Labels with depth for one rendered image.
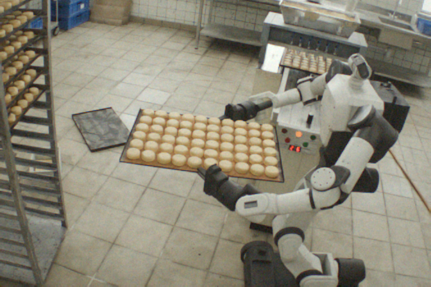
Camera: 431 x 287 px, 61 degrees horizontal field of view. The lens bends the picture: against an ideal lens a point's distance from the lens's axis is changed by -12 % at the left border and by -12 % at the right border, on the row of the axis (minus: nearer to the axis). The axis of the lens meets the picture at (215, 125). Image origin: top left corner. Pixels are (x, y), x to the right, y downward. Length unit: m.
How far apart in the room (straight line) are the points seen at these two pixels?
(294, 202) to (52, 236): 1.54
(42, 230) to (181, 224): 0.91
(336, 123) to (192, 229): 1.45
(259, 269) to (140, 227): 0.84
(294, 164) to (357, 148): 1.08
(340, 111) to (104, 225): 1.72
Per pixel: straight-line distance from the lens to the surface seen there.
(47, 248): 2.36
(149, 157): 1.49
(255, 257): 2.28
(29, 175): 2.29
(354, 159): 1.30
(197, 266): 2.46
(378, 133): 1.37
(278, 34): 2.86
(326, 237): 2.85
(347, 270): 2.21
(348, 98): 1.47
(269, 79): 2.88
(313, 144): 2.24
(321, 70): 2.86
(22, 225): 1.87
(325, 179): 1.25
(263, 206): 1.28
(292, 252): 1.92
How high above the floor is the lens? 1.89
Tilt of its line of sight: 30 degrees down
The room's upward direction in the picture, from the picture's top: 8 degrees clockwise
